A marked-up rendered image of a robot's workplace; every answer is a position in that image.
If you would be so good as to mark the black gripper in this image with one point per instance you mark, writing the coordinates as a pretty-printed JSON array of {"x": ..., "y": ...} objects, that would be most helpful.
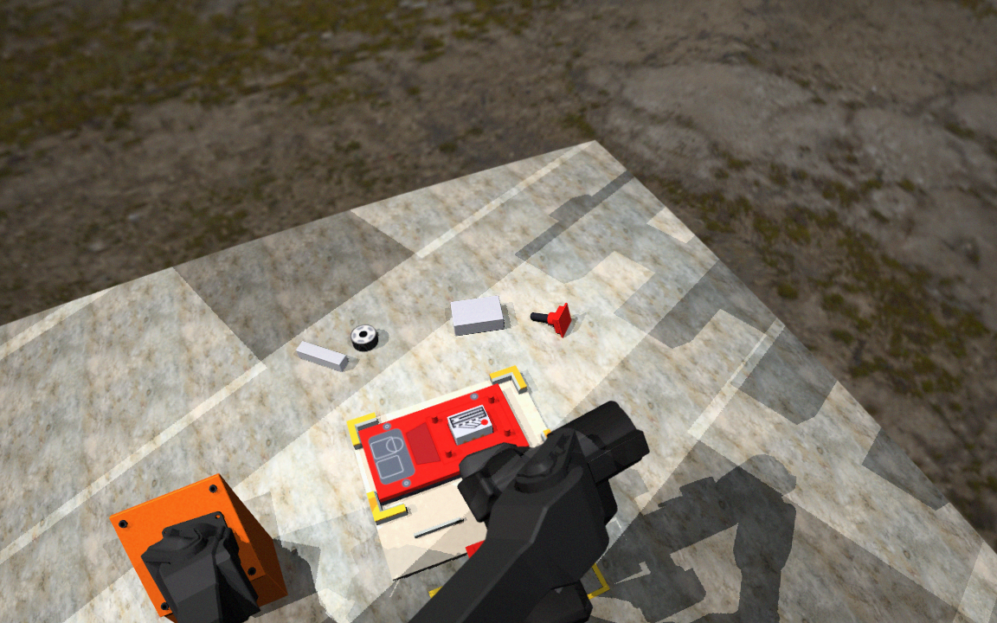
[{"x": 569, "y": 604}]

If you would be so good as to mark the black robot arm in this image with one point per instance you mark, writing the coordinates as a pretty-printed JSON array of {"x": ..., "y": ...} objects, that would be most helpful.
[{"x": 548, "y": 507}]

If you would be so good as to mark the small black tyre with white wheel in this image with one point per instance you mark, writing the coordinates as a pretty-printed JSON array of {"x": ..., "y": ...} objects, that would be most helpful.
[{"x": 364, "y": 338}]

